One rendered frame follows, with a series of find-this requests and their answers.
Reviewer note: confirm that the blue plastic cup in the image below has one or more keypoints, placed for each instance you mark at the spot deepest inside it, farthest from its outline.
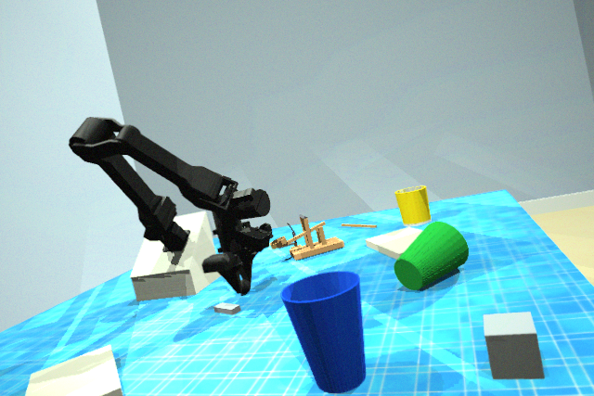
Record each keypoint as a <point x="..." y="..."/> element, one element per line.
<point x="325" y="312"/>

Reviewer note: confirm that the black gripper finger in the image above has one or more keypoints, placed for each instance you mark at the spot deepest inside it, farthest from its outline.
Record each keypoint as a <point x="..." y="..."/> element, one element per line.
<point x="245" y="270"/>
<point x="232" y="277"/>

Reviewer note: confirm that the green cup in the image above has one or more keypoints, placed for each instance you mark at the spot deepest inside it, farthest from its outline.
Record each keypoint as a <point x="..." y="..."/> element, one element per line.
<point x="439" y="249"/>

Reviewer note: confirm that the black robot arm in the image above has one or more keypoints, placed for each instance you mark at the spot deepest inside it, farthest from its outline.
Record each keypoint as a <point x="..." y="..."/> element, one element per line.
<point x="96" y="142"/>

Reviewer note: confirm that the yellow cup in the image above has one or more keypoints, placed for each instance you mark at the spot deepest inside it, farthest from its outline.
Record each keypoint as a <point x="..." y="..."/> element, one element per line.
<point x="414" y="206"/>

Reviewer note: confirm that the dark grey ball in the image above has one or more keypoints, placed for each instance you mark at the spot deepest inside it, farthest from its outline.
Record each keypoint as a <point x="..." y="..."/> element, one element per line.
<point x="245" y="286"/>

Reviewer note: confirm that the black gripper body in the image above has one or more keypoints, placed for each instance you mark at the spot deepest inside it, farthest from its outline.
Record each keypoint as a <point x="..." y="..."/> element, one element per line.
<point x="227" y="239"/>

